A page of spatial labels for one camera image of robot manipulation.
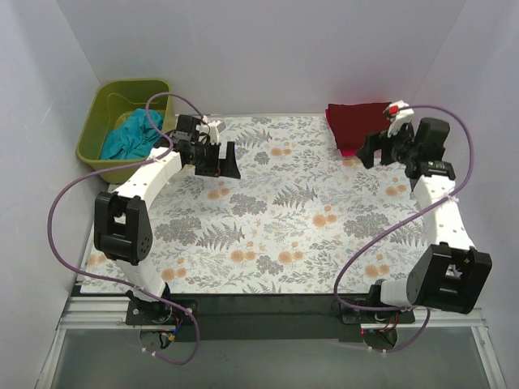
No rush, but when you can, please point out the dark red t shirt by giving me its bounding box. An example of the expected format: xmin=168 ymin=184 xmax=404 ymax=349
xmin=325 ymin=102 xmax=390 ymax=151

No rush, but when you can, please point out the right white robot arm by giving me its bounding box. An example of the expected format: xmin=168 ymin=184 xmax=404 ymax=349
xmin=357 ymin=118 xmax=492 ymax=314

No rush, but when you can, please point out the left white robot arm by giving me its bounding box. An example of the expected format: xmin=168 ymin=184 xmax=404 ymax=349
xmin=94 ymin=114 xmax=241 ymax=321

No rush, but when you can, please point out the folded pink t shirt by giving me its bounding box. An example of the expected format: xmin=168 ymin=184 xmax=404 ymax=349
xmin=340 ymin=148 xmax=358 ymax=158

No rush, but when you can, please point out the teal t shirt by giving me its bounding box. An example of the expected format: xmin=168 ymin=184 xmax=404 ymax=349
xmin=100 ymin=108 xmax=160 ymax=160

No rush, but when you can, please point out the floral table mat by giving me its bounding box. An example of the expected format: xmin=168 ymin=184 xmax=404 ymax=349
xmin=79 ymin=114 xmax=457 ymax=294

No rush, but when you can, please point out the olive green plastic bin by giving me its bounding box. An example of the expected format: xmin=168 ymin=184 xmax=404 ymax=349
xmin=76 ymin=79 xmax=174 ymax=171

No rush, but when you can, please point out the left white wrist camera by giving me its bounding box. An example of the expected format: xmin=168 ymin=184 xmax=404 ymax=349
xmin=199 ymin=116 xmax=226 ymax=144

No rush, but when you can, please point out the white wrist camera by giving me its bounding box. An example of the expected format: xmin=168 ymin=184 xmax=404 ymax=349
xmin=199 ymin=116 xmax=226 ymax=144
xmin=384 ymin=100 xmax=414 ymax=138

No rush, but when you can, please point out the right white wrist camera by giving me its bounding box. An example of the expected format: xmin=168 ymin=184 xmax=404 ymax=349
xmin=384 ymin=100 xmax=414 ymax=138

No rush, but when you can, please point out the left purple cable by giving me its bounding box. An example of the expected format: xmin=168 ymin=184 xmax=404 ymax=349
xmin=47 ymin=92 xmax=212 ymax=365

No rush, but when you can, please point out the purple cable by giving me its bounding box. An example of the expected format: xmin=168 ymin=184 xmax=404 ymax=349
xmin=334 ymin=105 xmax=475 ymax=354
xmin=47 ymin=92 xmax=212 ymax=365

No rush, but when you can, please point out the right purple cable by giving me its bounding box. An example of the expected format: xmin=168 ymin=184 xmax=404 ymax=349
xmin=334 ymin=105 xmax=475 ymax=354

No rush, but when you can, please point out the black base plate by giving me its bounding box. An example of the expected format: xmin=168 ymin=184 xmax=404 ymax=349
xmin=125 ymin=293 xmax=416 ymax=344

